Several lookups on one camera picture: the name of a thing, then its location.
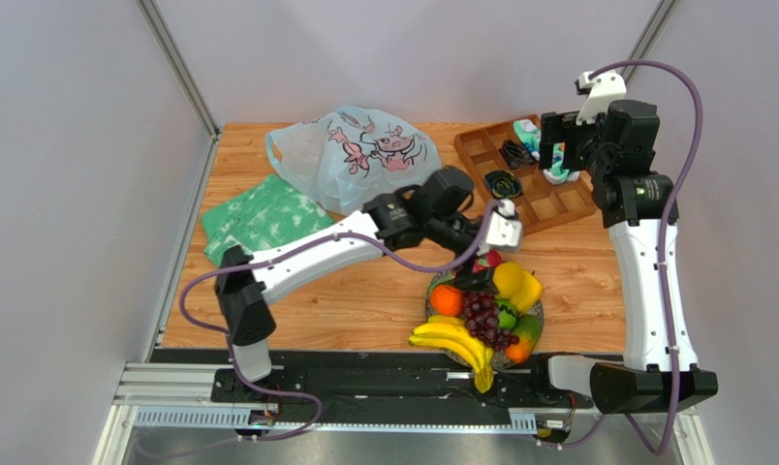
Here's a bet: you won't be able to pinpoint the orange fake fruit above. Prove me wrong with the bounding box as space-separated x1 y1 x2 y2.
429 284 463 317

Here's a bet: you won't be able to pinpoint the dark fake grapes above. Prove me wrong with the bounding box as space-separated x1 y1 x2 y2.
461 292 516 352

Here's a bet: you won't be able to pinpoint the yellow fake lemon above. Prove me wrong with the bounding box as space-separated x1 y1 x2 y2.
492 262 524 299

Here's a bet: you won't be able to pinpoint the green fake watermelon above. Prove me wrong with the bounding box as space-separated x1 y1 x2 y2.
495 299 519 330

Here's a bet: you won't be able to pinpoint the yellow fake bell pepper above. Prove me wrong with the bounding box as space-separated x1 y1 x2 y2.
508 270 545 314

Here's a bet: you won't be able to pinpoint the yellow fake banana bunch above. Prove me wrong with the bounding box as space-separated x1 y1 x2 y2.
408 315 494 393

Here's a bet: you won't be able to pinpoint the green fake mango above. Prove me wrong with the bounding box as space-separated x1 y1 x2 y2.
505 314 544 364

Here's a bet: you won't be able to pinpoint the light blue plastic bag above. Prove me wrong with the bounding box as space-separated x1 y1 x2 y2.
265 106 442 215

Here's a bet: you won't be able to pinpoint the red fake dragon fruit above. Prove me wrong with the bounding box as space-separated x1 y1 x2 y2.
472 250 503 273

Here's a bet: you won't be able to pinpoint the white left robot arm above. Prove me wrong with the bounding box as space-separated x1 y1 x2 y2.
214 167 482 389

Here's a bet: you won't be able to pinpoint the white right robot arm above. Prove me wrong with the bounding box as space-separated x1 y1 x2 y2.
540 100 719 415

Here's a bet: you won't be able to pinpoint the green white sock near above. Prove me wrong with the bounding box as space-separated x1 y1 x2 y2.
543 143 580 186

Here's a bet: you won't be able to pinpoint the green white sock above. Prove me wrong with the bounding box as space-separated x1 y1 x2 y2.
543 143 580 186
513 119 541 153

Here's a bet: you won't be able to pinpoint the green white sock far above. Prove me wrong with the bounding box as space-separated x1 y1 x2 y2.
513 119 541 153

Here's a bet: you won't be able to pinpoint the black patterned rolled sock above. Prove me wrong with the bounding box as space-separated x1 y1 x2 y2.
499 139 537 171

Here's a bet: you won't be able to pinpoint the wooden compartment tray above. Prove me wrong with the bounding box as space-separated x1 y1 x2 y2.
453 115 597 234

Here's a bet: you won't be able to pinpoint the dark blue yellow rolled sock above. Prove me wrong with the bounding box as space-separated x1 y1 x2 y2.
483 170 523 200

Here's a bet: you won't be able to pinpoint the speckled round plate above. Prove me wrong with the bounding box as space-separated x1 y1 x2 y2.
423 269 545 371

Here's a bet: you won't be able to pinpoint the green white cloth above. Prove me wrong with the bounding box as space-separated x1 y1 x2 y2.
201 174 334 265

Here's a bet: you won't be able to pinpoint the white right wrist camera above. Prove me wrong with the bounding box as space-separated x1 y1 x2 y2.
575 71 627 126

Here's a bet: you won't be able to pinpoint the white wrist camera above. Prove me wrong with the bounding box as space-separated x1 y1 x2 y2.
575 71 627 126
479 200 523 255

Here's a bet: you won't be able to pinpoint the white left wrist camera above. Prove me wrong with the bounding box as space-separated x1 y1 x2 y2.
479 200 523 255

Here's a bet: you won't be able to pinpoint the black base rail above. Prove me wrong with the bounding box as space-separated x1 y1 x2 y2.
208 350 597 427

